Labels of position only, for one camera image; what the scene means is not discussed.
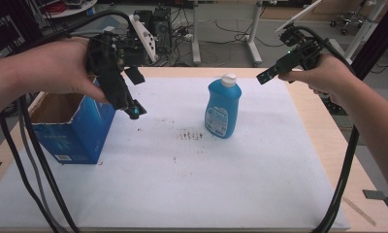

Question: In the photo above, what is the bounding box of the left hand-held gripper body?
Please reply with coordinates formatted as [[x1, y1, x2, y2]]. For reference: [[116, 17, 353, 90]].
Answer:
[[84, 13, 159, 112]]

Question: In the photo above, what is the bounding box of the thin black cable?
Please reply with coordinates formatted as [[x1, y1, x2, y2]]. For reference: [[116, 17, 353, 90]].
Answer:
[[0, 114, 58, 233]]

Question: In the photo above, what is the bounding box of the blue cardboard box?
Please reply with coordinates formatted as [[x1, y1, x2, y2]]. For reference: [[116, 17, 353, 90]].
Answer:
[[29, 77, 117, 165]]

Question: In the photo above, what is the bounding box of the white metal stand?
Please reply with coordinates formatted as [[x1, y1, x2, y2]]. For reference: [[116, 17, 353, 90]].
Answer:
[[342, 0, 388, 63]]

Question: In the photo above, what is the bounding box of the black computer tower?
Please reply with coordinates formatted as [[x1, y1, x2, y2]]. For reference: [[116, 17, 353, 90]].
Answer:
[[148, 5, 173, 55]]

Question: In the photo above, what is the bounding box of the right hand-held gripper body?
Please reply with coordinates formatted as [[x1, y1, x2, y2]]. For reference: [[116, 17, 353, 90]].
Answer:
[[275, 0, 330, 73]]

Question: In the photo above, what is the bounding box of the person's left hand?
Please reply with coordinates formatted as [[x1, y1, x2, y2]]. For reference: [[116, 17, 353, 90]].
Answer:
[[13, 36, 110, 105]]

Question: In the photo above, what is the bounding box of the person's right hand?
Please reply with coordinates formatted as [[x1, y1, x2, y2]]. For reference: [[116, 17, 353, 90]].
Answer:
[[277, 52, 357, 106]]

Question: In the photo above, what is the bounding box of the white table mat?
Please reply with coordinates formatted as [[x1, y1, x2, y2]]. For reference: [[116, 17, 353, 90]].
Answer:
[[0, 75, 351, 231]]

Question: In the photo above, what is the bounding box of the grey tape piece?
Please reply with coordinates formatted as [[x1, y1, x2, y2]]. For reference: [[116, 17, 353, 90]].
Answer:
[[362, 189, 388, 207]]

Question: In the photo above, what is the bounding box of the thick black cable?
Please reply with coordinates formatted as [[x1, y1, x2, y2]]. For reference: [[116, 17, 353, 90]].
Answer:
[[16, 9, 132, 233], [290, 24, 361, 233]]

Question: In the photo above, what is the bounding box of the grey cable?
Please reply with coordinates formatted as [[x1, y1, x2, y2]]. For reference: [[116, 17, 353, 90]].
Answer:
[[17, 106, 66, 233]]

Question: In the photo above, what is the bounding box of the blue bottle with white cap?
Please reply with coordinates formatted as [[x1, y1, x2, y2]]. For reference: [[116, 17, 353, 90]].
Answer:
[[204, 73, 243, 140]]

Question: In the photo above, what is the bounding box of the flat wooden stick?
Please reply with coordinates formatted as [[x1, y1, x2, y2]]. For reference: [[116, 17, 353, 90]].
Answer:
[[341, 195, 378, 227]]

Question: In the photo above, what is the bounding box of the white desk leg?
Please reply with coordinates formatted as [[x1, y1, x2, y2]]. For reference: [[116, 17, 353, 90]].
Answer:
[[244, 0, 264, 67], [189, 0, 203, 65]]

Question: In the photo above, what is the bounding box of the office chair base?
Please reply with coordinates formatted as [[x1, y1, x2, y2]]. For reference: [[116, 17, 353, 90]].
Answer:
[[329, 9, 369, 36]]

